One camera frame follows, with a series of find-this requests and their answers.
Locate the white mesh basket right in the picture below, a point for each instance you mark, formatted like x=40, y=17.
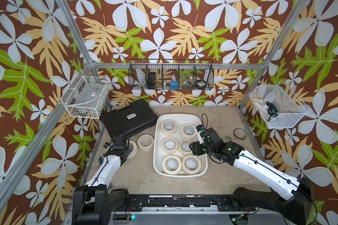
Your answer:
x=278, y=105

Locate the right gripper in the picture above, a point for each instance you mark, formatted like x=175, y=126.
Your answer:
x=195, y=147

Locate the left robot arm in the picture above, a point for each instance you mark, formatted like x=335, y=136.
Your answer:
x=93, y=204

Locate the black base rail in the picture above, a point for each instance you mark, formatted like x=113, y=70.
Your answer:
x=222, y=202

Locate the black box in basket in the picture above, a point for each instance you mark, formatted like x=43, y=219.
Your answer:
x=151, y=80

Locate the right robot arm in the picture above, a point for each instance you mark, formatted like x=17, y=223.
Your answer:
x=290, y=196

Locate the masking tape roll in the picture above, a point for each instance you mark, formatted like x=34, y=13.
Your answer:
x=170, y=145
x=172, y=165
x=133, y=148
x=184, y=147
x=188, y=131
x=168, y=127
x=191, y=164
x=145, y=142

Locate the clear round container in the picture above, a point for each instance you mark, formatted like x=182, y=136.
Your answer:
x=186, y=81

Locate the blue box in basket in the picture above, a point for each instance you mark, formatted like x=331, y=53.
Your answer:
x=174, y=86

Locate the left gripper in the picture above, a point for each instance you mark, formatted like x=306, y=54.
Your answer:
x=127, y=150

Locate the black square item in basket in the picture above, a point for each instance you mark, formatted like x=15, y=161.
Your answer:
x=201, y=84

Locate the black plastic tool case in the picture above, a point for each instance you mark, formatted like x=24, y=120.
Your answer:
x=129, y=120

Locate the black wire basket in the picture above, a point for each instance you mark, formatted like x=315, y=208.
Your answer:
x=168, y=71

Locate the white wire basket left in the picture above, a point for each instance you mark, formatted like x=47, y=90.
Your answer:
x=86, y=96

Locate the white plastic storage tray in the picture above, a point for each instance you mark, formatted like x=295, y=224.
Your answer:
x=159, y=155

